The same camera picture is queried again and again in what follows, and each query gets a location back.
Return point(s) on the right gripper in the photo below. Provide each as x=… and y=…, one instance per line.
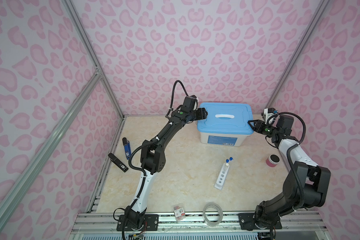
x=256, y=127

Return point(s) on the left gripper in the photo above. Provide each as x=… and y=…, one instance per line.
x=202, y=115

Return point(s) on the blue bin lid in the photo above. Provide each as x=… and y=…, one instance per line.
x=226, y=118

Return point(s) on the white plastic storage bin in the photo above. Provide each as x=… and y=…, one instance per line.
x=233, y=140

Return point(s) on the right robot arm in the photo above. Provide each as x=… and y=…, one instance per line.
x=307, y=183

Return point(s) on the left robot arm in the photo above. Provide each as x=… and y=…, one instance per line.
x=152, y=161

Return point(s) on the pink lint roller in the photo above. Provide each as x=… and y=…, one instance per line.
x=272, y=161

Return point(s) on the white test tube rack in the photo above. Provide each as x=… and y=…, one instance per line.
x=221, y=178

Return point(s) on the blue lighter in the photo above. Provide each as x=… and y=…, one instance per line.
x=127, y=148

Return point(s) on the black marker tool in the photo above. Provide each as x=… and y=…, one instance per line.
x=118, y=162

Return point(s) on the small clear slide box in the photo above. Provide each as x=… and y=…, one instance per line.
x=179, y=212

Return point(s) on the clear tape roll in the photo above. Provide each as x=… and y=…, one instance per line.
x=212, y=214

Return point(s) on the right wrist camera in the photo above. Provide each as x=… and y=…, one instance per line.
x=268, y=113

